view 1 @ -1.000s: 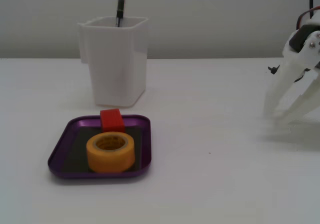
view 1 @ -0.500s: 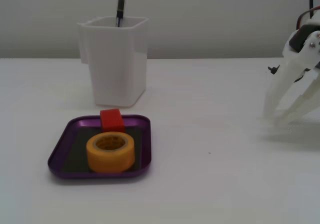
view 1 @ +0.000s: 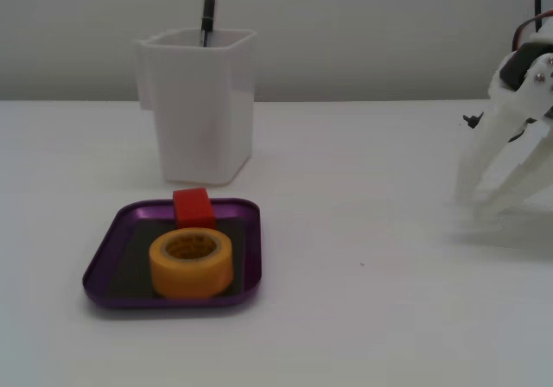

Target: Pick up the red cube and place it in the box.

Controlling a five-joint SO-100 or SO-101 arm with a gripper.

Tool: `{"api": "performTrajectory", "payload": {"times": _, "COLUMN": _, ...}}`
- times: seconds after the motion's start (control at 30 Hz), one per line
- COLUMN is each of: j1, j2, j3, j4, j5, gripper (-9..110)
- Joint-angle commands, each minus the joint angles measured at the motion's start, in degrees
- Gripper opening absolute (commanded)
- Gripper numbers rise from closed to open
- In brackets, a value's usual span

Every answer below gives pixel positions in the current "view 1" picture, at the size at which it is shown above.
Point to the black ballpoint pen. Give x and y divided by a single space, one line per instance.
209 11

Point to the purple metal tray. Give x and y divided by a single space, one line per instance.
112 274

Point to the red cube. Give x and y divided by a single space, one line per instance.
194 210

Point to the white plastic pen holder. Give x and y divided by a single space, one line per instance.
203 115

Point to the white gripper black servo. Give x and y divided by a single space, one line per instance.
506 117

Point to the yellow masking tape roll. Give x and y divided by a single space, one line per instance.
190 279

